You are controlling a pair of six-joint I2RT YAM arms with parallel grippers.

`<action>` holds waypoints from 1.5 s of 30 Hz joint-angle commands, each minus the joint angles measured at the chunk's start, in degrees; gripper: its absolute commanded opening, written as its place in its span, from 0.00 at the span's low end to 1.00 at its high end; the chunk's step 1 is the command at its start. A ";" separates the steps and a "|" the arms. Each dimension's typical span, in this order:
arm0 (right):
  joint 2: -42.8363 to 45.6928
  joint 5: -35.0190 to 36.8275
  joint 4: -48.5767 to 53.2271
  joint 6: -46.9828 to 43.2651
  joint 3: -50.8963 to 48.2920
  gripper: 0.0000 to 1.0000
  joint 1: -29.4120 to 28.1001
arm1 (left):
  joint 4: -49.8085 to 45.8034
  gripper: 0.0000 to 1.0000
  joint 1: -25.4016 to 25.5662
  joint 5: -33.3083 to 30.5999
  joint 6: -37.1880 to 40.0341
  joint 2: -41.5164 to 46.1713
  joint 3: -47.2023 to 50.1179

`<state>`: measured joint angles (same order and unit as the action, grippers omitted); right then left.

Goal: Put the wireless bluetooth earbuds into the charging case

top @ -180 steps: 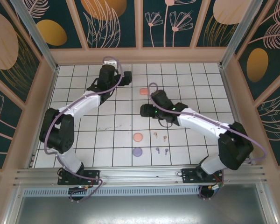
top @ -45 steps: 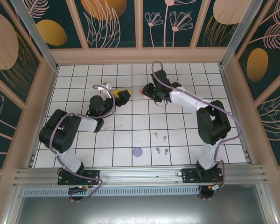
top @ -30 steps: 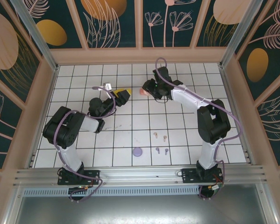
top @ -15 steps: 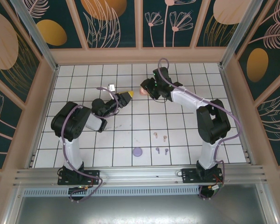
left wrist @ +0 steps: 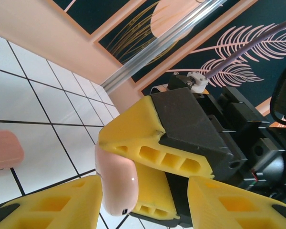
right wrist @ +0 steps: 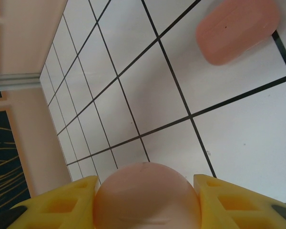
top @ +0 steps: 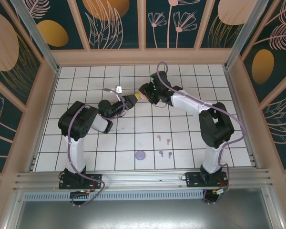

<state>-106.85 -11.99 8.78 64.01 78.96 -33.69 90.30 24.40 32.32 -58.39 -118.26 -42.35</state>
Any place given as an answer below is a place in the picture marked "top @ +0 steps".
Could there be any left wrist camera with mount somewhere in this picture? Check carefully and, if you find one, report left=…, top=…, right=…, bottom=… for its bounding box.
left=114, top=85, right=123, bottom=100

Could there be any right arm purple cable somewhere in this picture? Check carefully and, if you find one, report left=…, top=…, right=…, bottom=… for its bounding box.
left=156, top=61, right=245, bottom=206

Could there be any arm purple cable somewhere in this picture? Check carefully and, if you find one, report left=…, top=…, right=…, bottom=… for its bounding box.
left=66, top=88, right=124, bottom=208
left=156, top=61, right=245, bottom=206

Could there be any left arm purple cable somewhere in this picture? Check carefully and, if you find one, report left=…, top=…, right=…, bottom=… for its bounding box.
left=66, top=88, right=124, bottom=208

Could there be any aluminium table side rail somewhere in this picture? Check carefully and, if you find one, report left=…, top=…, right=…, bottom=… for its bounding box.
left=223, top=66, right=259, bottom=169
left=26, top=66, right=61, bottom=173

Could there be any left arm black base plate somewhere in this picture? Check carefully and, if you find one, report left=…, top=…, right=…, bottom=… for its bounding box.
left=59, top=173, right=103, bottom=190

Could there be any aluminium mounting rail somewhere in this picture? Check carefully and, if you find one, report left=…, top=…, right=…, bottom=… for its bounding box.
left=13, top=168, right=274, bottom=191

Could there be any grey slotted cable duct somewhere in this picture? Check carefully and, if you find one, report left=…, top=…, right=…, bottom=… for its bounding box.
left=23, top=192, right=205, bottom=201

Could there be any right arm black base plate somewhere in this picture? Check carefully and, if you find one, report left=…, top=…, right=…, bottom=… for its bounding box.
left=185, top=171, right=229, bottom=188

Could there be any aluminium corner post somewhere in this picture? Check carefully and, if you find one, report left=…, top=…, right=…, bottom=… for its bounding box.
left=10, top=0, right=61, bottom=73
left=224, top=0, right=267, bottom=71

